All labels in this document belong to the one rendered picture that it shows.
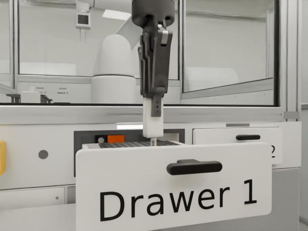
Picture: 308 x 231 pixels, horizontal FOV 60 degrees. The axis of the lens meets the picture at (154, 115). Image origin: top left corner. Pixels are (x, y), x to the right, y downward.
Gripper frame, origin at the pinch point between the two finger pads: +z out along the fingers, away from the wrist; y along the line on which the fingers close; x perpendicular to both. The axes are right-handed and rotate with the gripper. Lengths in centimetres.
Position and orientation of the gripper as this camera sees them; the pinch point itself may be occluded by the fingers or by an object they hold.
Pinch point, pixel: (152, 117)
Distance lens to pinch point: 46.9
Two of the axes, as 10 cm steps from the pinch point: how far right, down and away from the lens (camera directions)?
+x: -9.6, 0.0, -2.9
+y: -2.9, -0.2, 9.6
